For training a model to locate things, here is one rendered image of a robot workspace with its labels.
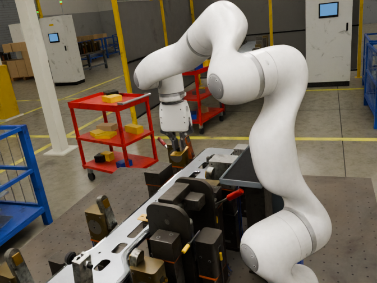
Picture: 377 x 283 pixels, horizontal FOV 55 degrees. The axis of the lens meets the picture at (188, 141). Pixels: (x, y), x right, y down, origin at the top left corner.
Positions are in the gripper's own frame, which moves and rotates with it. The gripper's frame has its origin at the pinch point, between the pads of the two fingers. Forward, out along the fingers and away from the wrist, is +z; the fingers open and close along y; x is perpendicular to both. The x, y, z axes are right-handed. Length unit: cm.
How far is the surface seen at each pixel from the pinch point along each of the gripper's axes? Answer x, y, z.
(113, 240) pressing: 22.3, 17.9, 25.4
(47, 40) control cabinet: -784, 738, -18
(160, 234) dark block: 32.6, -5.9, 13.6
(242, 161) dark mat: -8.9, -19.3, 9.8
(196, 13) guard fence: -720, 245, -38
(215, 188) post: 0.6, -11.8, 15.7
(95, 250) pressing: 28.4, 20.9, 25.4
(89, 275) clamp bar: 56, 0, 9
